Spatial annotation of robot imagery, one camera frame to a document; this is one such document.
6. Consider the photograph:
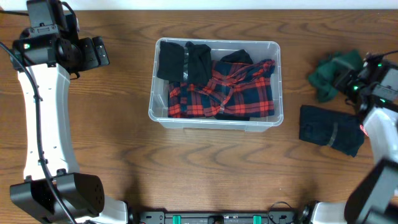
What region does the red navy plaid shirt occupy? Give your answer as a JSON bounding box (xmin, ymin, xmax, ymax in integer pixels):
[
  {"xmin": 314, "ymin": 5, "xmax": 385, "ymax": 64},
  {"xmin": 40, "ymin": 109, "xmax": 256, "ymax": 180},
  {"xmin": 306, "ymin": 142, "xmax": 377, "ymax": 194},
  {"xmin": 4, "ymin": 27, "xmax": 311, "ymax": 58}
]
[{"xmin": 168, "ymin": 59, "xmax": 275, "ymax": 118}]

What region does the black garment with tape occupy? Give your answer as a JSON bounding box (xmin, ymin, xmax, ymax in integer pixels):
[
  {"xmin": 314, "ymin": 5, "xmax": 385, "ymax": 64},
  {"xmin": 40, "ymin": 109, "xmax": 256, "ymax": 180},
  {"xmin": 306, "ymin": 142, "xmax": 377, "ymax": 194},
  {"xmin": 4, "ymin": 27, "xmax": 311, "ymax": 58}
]
[{"xmin": 157, "ymin": 41, "xmax": 212, "ymax": 85}]

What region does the pink folded garment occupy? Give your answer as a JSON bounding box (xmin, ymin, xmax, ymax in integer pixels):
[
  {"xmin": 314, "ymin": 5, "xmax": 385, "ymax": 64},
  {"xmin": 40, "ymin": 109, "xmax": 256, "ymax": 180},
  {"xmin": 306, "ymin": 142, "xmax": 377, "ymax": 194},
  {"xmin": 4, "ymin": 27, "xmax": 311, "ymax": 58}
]
[{"xmin": 359, "ymin": 124, "xmax": 369, "ymax": 137}]

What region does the dark green garment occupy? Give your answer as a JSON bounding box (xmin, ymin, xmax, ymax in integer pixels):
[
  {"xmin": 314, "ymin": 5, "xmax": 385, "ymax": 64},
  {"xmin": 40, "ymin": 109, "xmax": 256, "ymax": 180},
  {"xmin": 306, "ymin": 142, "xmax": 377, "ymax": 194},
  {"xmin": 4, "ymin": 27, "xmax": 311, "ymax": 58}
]
[{"xmin": 308, "ymin": 50, "xmax": 363, "ymax": 103}]

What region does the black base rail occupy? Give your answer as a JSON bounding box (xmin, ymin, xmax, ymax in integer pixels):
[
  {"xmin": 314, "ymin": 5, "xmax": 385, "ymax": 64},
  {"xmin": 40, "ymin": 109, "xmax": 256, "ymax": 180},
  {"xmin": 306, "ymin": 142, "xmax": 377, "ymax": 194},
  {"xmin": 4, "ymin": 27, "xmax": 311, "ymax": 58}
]
[{"xmin": 138, "ymin": 211, "xmax": 296, "ymax": 224}]

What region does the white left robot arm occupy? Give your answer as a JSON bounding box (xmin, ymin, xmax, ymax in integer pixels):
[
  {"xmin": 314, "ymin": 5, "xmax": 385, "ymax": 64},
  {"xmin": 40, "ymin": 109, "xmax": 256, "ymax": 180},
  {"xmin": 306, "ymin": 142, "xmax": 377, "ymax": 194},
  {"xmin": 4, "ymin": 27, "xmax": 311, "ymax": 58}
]
[{"xmin": 8, "ymin": 0, "xmax": 132, "ymax": 223}]

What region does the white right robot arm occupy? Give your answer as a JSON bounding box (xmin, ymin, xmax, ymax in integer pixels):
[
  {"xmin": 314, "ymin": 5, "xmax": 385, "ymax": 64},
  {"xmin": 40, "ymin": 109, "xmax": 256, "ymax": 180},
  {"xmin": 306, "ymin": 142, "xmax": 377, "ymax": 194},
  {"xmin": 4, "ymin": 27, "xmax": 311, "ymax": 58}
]
[{"xmin": 299, "ymin": 55, "xmax": 397, "ymax": 223}]

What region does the black garment in bin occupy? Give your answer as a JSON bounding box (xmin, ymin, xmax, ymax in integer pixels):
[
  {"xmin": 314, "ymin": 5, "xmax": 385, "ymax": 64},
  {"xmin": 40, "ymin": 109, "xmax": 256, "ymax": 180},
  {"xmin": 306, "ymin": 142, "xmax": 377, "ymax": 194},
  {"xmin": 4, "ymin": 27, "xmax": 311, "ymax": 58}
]
[{"xmin": 215, "ymin": 49, "xmax": 253, "ymax": 121}]

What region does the navy folded garment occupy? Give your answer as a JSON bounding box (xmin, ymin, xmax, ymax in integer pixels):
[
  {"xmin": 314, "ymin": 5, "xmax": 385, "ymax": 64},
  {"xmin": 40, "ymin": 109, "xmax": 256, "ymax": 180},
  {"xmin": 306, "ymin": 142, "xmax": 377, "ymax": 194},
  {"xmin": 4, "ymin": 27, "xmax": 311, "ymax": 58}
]
[{"xmin": 299, "ymin": 105, "xmax": 364, "ymax": 157}]

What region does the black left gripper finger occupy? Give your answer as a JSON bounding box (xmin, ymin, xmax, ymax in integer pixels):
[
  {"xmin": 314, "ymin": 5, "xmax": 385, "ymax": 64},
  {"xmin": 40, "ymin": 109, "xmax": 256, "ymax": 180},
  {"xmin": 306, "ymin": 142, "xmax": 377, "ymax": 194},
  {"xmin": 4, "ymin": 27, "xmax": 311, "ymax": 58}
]
[
  {"xmin": 93, "ymin": 36, "xmax": 109, "ymax": 66},
  {"xmin": 78, "ymin": 38, "xmax": 99, "ymax": 71}
]

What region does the clear plastic storage bin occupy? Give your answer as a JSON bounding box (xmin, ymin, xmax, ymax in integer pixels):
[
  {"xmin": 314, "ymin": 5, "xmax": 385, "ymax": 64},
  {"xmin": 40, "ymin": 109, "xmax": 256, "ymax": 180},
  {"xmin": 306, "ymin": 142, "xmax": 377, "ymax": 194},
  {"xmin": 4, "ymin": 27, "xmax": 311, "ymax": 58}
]
[{"xmin": 148, "ymin": 37, "xmax": 284, "ymax": 132}]

